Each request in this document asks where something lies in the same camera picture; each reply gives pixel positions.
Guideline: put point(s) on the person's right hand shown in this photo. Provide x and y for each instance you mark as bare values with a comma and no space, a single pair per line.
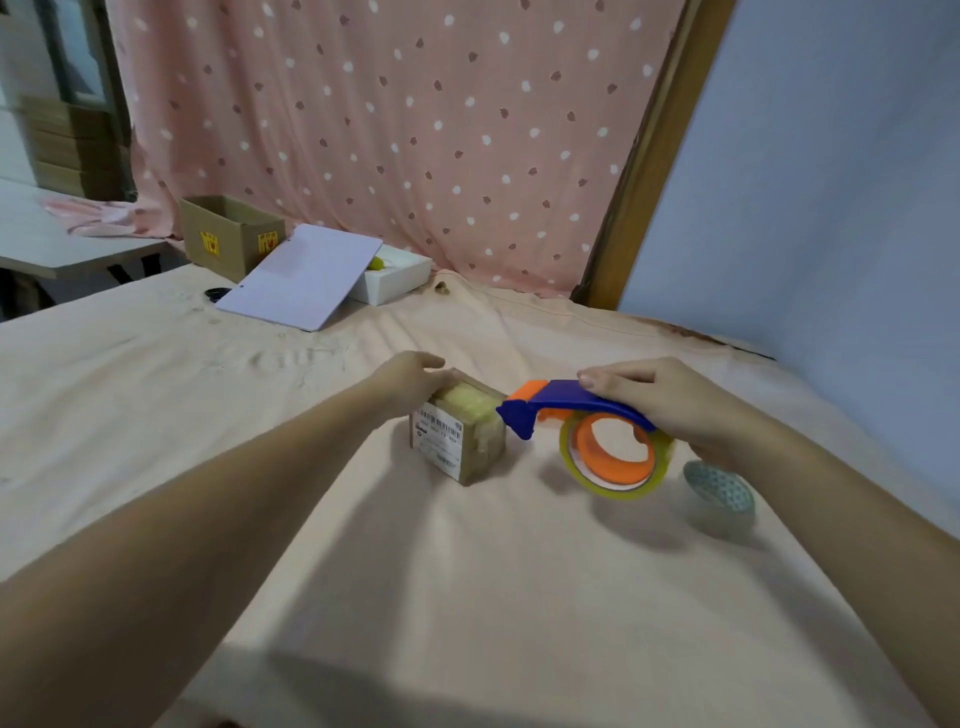
675,409

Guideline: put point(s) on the person's left hand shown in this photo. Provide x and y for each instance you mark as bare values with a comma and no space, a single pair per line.
401,390

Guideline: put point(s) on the person's right thumb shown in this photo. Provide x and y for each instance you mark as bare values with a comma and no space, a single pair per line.
604,387

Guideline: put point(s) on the person's left fingers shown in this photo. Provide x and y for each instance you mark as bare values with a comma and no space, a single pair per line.
433,373

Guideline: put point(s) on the blue orange tape dispenser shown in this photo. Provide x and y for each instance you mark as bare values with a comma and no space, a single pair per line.
559,396

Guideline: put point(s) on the small labelled cardboard box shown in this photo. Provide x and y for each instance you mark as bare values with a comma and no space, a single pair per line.
461,435

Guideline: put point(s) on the person's left forearm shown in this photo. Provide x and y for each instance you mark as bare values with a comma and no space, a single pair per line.
195,525

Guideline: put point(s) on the person's right forearm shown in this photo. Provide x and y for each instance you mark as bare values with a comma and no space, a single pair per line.
862,540

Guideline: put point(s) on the small brown object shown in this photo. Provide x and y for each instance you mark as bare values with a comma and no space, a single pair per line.
442,286

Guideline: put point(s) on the clear yellowish tape roll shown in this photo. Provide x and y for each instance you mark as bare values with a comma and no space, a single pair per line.
645,480

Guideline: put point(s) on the white foam box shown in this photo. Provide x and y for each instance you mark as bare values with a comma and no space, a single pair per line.
394,277

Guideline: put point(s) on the small yellow object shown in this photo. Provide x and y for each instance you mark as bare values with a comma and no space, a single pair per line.
375,263

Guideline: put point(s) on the teal patterned tape roll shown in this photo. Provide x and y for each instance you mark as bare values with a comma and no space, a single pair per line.
720,491

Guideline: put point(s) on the white flat board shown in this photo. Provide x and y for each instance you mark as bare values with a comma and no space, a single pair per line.
300,277

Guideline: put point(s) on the peach tablecloth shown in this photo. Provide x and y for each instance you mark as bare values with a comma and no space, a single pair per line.
487,585

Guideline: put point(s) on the small black object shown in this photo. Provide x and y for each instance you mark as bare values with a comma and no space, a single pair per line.
217,294

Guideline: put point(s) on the pink dotted curtain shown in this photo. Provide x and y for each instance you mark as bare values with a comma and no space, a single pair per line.
405,135

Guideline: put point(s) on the open cardboard box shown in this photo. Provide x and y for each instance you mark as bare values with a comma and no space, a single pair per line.
229,236

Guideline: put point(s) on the white side table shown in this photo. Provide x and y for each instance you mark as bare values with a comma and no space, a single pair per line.
60,240

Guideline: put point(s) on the stack of flat cardboard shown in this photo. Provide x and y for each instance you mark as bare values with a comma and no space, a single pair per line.
71,150

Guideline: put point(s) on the wooden post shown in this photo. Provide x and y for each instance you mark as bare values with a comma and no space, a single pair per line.
652,157

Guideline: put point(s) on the window frame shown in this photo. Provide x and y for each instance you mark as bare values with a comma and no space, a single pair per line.
75,52

